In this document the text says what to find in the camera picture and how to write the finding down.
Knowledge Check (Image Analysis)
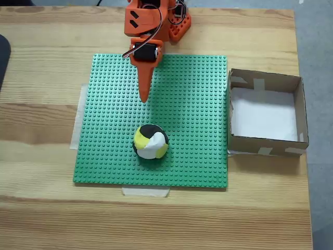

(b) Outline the yellow white black soft ball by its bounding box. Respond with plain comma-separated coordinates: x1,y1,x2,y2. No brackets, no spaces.
132,124,170,160

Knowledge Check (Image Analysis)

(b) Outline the white paper box liner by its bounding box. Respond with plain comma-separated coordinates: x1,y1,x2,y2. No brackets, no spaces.
230,87,299,143

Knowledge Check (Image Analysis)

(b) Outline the brown cardboard box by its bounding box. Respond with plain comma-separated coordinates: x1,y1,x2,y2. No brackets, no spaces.
227,68,310,158

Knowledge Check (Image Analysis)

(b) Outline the green studded baseplate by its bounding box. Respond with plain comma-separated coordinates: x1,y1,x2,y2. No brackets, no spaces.
72,53,229,190

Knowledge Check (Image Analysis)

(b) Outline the long masking tape strip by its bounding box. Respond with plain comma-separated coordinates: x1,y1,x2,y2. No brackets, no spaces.
69,83,89,151

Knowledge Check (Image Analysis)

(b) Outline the short masking tape strip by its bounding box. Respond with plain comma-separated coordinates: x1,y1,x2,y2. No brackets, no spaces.
121,186,171,198

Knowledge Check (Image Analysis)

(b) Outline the black rounded object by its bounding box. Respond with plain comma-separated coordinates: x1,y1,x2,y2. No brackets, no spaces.
0,33,12,92

